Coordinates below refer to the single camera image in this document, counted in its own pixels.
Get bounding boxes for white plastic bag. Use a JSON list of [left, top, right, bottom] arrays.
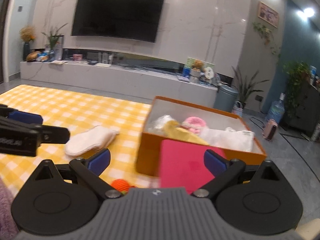
[[199, 127, 254, 152]]

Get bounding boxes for pink white crochet pouch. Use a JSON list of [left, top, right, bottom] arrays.
[[181, 116, 207, 134]]

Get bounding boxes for white fleece sock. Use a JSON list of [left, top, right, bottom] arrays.
[[65, 126, 119, 157]]

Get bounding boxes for yellow checkered tablecloth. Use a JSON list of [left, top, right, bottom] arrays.
[[1, 85, 159, 196]]

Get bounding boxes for orange crochet ball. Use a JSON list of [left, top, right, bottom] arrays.
[[111, 179, 135, 194]]

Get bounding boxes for red box lid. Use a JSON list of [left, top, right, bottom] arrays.
[[159, 139, 225, 193]]

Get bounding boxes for orange cardboard box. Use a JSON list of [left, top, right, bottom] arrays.
[[136, 96, 266, 176]]

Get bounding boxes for pink small heater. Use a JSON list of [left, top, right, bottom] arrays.
[[263, 119, 278, 140]]

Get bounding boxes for pink woven small basket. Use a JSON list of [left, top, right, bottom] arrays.
[[232, 101, 244, 117]]

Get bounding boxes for yellow cloth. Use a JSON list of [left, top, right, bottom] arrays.
[[164, 120, 209, 146]]

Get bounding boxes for grey round trash bin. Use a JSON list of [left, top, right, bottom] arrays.
[[213, 85, 238, 113]]

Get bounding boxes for blue water jug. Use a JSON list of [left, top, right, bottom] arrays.
[[265, 93, 285, 124]]

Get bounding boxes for clear crumpled plastic ball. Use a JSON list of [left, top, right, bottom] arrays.
[[146, 115, 174, 135]]

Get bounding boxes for potted long-leaf plant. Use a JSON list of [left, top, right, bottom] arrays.
[[232, 66, 269, 107]]

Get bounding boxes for white wifi router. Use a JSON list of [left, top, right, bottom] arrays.
[[96, 53, 114, 68]]

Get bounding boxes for green plant in vase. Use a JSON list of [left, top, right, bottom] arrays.
[[41, 23, 67, 61]]

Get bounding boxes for dried yellow flower vase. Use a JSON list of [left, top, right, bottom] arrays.
[[20, 25, 35, 61]]

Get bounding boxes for dark grey cabinet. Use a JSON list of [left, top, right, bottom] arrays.
[[280, 81, 319, 137]]

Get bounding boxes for grey marble TV console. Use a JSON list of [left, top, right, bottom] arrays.
[[20, 62, 217, 107]]

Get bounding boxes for brown teddy bear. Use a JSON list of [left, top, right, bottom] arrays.
[[190, 60, 204, 77]]

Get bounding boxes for trailing green pothos plant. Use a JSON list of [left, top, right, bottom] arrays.
[[253, 20, 312, 117]]

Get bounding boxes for black wall television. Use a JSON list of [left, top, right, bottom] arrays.
[[71, 0, 164, 43]]

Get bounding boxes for framed wall picture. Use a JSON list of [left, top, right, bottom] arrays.
[[258, 2, 279, 28]]

